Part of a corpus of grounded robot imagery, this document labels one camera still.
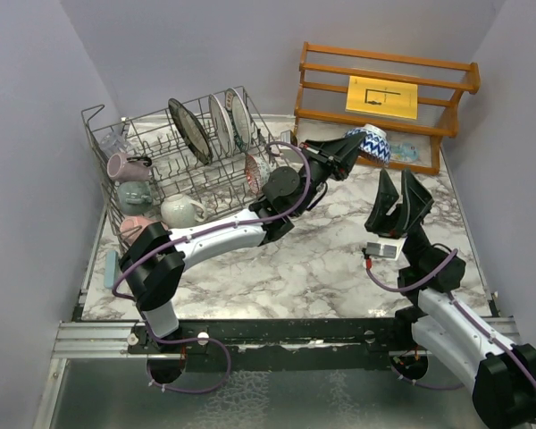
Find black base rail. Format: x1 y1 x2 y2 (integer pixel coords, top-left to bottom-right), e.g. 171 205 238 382
128 308 435 379

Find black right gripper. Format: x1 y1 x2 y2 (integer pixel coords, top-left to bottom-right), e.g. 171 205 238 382
366 167 433 270

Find pink mug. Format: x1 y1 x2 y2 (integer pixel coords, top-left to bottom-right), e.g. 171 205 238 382
119 216 155 244

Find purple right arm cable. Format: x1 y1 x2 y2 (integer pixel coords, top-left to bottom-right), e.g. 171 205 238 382
364 249 536 425

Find dark rimmed beige plate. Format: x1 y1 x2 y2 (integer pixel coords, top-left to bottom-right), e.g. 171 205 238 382
168 98 213 165

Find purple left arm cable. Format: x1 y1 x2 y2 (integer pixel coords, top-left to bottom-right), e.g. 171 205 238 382
111 141 314 394

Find purple glass mug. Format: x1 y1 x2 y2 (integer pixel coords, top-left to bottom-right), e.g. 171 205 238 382
106 152 153 183

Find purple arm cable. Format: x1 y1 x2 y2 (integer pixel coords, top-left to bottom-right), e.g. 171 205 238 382
364 249 536 425
111 141 314 394

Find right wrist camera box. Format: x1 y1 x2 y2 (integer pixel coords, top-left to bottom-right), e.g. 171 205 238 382
364 240 404 260

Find grey wire dish rack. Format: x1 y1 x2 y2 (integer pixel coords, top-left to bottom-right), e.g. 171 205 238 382
81 96 255 253

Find white speckled mug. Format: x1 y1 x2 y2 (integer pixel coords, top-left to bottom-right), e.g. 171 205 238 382
160 194 208 228

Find wooden shelf rack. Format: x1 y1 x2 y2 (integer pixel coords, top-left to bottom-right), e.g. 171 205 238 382
294 42 481 175

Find white plate red characters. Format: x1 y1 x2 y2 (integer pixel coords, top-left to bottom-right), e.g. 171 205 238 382
208 94 235 156

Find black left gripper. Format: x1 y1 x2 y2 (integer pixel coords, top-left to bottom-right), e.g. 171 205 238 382
292 132 367 218

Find clear octagonal glass tumbler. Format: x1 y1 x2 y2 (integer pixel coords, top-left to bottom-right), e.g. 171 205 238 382
99 131 131 157

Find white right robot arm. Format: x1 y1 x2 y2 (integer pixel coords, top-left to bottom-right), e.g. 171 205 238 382
364 169 536 428

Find green rimmed white plate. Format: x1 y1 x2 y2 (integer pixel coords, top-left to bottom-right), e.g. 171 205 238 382
225 88 252 153

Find red patterned bowl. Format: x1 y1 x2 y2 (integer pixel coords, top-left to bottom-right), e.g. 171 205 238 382
344 123 391 166
245 155 272 195

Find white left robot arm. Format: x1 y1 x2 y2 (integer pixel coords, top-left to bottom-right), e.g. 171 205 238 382
119 133 363 353

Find yellow book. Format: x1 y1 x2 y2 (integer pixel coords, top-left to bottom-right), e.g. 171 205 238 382
345 76 418 120

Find grey-green ceramic mug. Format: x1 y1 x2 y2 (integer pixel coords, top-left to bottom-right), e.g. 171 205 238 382
117 181 153 215

